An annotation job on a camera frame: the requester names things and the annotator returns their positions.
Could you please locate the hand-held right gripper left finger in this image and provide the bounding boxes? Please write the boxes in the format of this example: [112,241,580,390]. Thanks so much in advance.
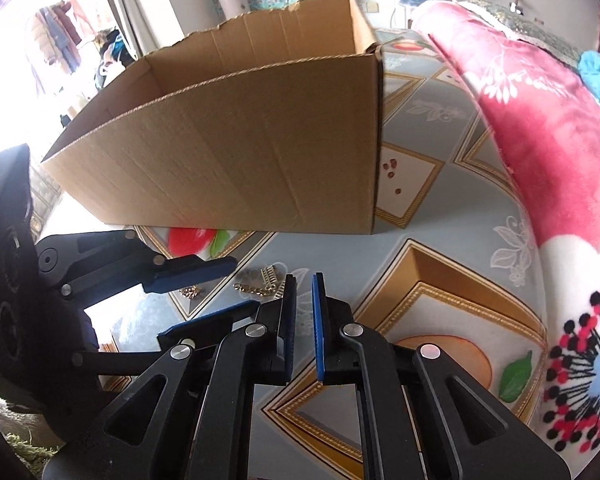
[42,274,298,480]

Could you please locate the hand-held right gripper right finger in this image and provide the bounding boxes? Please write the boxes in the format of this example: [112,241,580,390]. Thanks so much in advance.
[311,273,567,480]

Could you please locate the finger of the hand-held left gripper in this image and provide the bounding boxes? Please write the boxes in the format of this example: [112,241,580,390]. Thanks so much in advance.
[36,229,239,309]
[73,301,262,377]

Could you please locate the gold pendant necklace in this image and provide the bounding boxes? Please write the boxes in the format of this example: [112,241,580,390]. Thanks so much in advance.
[231,264,287,300]

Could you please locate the brown cardboard box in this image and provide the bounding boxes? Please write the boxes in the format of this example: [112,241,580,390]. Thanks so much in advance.
[41,0,385,237]

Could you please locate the fluffy cloth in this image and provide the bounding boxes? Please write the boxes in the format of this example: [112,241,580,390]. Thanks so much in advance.
[0,390,63,480]

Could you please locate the hanging clothes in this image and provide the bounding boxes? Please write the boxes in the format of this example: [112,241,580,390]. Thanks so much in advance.
[29,0,90,77]

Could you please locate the white window curtain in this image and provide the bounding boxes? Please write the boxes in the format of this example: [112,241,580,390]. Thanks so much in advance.
[94,0,152,57]

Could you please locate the pink floral blanket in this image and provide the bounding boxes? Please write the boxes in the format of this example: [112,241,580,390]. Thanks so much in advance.
[411,0,600,480]

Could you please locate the gold patterned lace cloth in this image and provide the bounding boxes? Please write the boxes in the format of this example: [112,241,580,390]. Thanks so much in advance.
[459,0,587,62]

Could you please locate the blue patterned bedding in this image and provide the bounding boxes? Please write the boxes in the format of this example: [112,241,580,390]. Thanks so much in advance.
[577,50,600,122]

